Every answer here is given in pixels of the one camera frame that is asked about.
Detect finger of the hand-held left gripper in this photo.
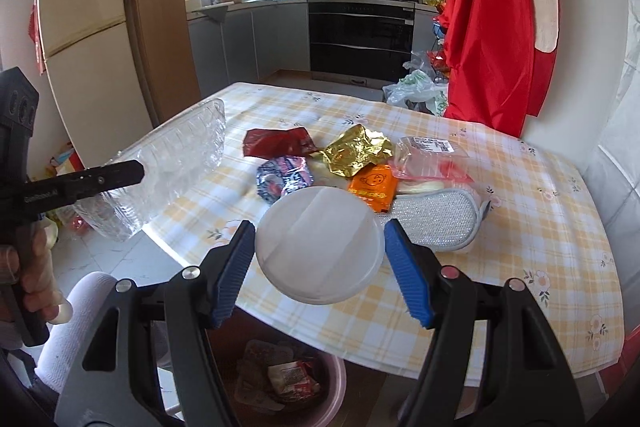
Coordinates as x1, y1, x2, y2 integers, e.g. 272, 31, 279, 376
65, 159, 146, 204

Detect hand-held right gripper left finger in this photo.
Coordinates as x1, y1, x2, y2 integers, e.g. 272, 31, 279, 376
55, 219, 257, 427

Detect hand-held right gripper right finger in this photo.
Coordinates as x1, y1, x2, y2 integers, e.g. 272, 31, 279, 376
384, 218, 586, 427

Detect silver scouring pad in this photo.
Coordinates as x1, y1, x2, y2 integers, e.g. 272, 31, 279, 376
387, 187, 494, 254

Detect clear plastic tray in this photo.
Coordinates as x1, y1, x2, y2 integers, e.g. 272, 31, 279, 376
72, 98, 229, 243

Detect white round lid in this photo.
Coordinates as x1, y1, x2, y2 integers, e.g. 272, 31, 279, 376
254, 186, 387, 306

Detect brown wrapper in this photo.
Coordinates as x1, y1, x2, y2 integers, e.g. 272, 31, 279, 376
234, 339, 296, 410

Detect shiny blue red wrapper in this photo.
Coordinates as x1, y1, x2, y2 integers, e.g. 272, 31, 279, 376
256, 154, 315, 206

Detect clear bag with red label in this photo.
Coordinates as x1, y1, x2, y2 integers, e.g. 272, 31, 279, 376
387, 136, 476, 188

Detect red snack packet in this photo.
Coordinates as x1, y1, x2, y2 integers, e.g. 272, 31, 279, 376
266, 358, 322, 404

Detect gold foil wrapper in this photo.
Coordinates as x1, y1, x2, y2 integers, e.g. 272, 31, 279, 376
310, 124, 397, 180

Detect dark red wrapper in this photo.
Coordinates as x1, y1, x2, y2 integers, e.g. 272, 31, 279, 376
242, 127, 319, 158

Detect mauve plastic bin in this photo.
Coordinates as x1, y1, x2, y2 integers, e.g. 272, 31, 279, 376
207, 336, 347, 427

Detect person's left hand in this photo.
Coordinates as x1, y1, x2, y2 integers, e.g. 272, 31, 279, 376
0, 227, 74, 326

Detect colourful paper bags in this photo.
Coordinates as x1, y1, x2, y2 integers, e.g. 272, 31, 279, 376
44, 141, 87, 234

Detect orange packet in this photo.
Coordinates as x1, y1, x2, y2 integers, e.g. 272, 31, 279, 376
347, 164, 400, 214

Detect cream refrigerator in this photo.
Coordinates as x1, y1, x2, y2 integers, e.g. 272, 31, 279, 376
35, 0, 157, 168

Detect yellow checked floral tablecloth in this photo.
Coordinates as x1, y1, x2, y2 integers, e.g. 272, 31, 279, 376
117, 82, 626, 379

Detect person's leg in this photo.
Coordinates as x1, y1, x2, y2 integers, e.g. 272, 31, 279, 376
34, 271, 172, 410

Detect white green plastic bags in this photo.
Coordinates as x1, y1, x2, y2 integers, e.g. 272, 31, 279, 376
382, 52, 449, 116

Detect grey lower cabinets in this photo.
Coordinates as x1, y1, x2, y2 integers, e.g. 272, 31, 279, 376
187, 2, 311, 104

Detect black built-in oven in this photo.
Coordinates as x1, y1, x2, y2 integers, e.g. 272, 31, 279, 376
307, 0, 417, 84

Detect red apron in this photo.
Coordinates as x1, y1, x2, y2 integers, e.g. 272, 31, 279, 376
442, 0, 562, 138

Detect wooden door frame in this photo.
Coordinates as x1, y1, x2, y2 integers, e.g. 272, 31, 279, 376
127, 0, 204, 128

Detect wire storage rack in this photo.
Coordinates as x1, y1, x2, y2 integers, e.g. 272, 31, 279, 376
429, 7, 454, 84

